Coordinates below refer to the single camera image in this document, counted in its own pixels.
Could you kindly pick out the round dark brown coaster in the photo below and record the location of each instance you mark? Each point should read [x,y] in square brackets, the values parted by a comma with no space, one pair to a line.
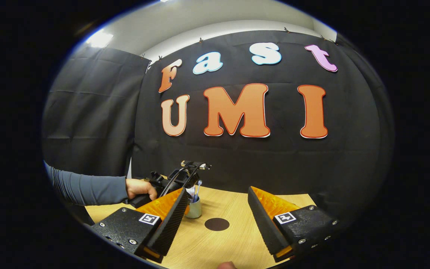
[217,224]

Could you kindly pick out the white blue toothbrush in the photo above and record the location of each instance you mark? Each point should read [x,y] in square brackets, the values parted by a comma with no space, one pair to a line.
[199,186]

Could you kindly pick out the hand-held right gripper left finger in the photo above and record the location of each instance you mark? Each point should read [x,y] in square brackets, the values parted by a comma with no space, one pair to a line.
[172,224]

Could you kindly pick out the dark grey hanging cloth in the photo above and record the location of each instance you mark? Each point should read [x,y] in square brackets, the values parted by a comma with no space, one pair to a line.
[92,112]

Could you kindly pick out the white ceiling light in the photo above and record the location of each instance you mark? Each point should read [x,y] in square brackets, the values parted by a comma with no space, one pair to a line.
[99,38]

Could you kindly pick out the white toothpaste tube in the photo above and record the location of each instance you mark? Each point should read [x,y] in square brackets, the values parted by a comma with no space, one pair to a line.
[191,192]

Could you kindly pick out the black backdrop cloth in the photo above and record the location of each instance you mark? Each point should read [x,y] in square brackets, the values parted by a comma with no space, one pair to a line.
[274,164]

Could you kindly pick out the wooden desktop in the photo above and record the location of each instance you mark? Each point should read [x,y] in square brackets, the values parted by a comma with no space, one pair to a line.
[222,246]

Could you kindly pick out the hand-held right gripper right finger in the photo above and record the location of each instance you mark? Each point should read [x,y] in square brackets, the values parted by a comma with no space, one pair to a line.
[261,220]

